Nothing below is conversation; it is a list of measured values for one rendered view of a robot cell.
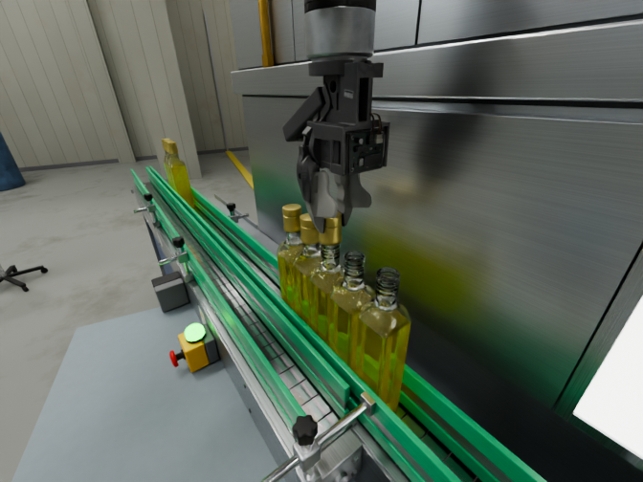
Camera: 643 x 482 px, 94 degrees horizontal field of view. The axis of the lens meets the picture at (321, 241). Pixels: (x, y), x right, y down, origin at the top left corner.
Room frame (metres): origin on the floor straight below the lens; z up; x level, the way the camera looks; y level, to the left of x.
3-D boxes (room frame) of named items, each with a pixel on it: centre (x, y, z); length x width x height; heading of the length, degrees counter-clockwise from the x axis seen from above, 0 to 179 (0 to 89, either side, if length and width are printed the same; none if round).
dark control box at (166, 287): (0.76, 0.47, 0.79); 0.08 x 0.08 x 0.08; 36
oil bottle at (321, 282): (0.41, -0.01, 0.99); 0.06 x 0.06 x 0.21; 35
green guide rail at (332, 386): (0.99, 0.48, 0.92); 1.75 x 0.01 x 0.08; 36
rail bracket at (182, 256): (0.68, 0.39, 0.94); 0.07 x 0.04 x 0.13; 126
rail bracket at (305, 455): (0.22, 0.00, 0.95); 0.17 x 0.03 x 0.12; 126
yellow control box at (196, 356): (0.53, 0.31, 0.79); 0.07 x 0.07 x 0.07; 36
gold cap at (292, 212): (0.50, 0.05, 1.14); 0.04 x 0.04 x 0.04
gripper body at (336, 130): (0.38, -0.03, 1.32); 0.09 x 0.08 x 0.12; 35
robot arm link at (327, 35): (0.39, -0.03, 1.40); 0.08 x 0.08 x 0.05
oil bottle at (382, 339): (0.31, -0.08, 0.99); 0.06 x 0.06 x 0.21; 36
